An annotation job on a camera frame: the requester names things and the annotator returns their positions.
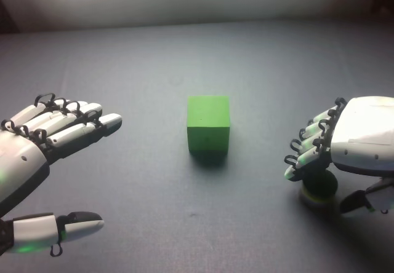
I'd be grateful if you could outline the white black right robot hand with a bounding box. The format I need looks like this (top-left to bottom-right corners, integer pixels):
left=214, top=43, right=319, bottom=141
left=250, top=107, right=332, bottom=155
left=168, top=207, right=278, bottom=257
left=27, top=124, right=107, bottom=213
left=283, top=95, right=394, bottom=211

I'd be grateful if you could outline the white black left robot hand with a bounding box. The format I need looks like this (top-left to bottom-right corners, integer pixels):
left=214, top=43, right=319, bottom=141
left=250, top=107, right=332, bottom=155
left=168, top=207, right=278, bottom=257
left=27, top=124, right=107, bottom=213
left=0, top=92, right=123, bottom=258

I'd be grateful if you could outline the green foam cube block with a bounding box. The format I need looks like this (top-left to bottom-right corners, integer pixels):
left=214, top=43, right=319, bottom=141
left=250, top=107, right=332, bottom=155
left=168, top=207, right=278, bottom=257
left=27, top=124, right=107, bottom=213
left=187, top=95, right=231, bottom=157

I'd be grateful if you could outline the grey table cloth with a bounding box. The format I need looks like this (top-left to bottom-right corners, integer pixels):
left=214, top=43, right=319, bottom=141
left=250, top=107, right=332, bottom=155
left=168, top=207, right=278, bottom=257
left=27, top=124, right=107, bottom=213
left=0, top=17, right=394, bottom=273

